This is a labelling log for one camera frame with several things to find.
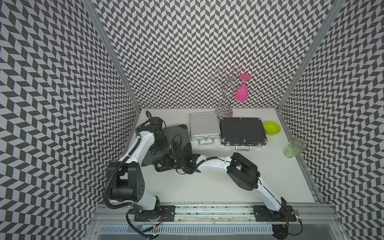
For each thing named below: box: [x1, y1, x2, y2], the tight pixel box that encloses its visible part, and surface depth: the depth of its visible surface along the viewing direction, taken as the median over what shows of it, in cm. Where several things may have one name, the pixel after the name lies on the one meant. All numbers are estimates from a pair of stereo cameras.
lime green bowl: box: [263, 121, 282, 136], surface depth 106 cm
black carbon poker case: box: [219, 117, 268, 152], surface depth 100 cm
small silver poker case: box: [189, 111, 221, 145], surface depth 101 cm
